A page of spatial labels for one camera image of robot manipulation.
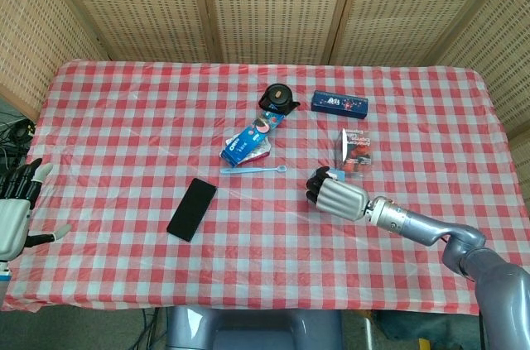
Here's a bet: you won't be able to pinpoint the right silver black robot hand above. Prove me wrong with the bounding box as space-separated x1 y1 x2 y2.
305 166 370 223

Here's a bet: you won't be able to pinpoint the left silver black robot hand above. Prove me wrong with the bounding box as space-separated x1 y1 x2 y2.
0 158 72 262

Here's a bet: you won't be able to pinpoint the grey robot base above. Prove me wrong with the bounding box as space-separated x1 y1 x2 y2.
166 306 344 350

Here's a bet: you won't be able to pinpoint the clear box with red packets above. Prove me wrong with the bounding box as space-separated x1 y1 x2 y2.
334 127 373 178

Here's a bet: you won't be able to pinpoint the dark blue long box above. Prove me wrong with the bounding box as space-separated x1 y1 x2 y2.
311 90 370 120

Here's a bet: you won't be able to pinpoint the light blue plastic spoon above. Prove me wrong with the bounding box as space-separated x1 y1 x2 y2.
219 165 287 175

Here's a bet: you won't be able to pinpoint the blue Oreo cookie box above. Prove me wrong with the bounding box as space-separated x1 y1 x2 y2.
219 113 286 166

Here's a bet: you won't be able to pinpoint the red white checkered tablecloth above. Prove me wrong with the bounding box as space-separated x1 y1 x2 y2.
0 59 525 319

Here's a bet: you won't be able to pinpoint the black smartphone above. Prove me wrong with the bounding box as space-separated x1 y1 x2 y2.
166 178 219 243

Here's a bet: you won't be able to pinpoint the woven bamboo screen panel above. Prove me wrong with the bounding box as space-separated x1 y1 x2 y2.
326 0 513 67
41 0 213 64
0 0 109 119
195 0 362 65
434 0 530 140

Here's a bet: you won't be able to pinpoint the black cable bundle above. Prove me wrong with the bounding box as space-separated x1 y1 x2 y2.
0 117 37 177

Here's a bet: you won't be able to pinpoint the black cables under table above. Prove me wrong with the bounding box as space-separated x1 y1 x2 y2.
136 308 168 350

